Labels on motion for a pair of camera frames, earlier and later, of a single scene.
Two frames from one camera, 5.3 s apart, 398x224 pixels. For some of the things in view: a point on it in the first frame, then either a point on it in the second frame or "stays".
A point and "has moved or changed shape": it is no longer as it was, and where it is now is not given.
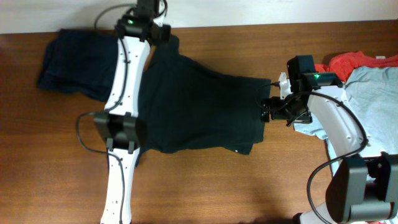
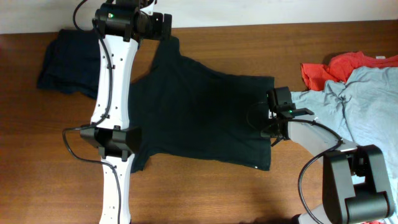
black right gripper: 305,117 to 265,132
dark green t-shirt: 189,107 has moved or changed shape
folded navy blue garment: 81,62 stays
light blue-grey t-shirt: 374,92 stays
